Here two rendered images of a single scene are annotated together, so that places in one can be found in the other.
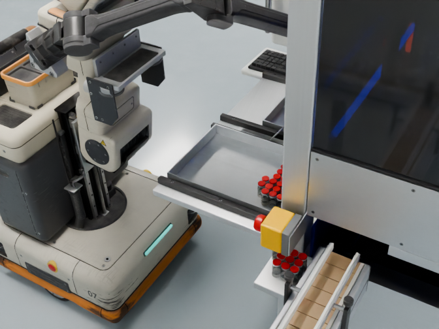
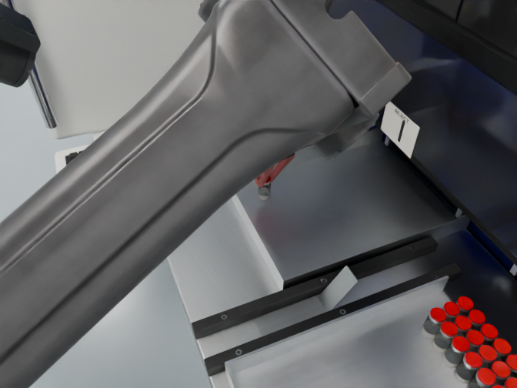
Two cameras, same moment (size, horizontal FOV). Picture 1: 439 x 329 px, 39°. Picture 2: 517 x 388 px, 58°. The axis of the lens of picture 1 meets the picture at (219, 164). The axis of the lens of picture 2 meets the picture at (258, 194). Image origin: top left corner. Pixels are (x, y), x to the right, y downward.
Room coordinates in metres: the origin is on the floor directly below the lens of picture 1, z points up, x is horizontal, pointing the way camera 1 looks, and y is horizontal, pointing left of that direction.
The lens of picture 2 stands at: (1.33, 0.20, 1.47)
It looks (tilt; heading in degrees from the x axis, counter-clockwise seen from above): 44 degrees down; 305
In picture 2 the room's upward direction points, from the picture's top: straight up
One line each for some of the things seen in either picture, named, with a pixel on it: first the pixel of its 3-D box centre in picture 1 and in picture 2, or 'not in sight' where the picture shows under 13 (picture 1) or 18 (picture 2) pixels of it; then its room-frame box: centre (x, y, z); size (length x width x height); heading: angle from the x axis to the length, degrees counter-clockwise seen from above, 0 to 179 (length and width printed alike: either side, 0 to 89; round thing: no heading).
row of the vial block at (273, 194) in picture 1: (285, 182); (488, 369); (1.24, -0.18, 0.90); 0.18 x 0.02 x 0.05; 147
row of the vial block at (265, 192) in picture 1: (278, 179); (474, 376); (1.25, -0.16, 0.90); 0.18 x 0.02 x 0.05; 147
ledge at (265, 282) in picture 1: (291, 277); not in sight; (0.94, -0.16, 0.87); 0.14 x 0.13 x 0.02; 57
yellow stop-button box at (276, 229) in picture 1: (280, 230); not in sight; (0.98, -0.13, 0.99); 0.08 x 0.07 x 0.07; 57
